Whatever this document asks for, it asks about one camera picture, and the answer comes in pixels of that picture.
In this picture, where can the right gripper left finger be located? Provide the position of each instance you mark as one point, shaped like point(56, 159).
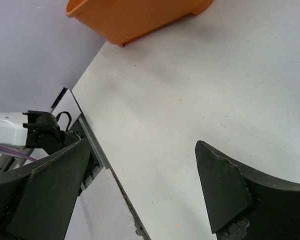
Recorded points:
point(37, 200)

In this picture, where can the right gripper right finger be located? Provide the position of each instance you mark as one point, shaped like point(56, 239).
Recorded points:
point(244, 203)

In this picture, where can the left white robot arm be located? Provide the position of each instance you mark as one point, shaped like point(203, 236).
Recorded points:
point(33, 130)

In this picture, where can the orange plastic bin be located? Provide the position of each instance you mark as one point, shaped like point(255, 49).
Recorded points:
point(121, 21)

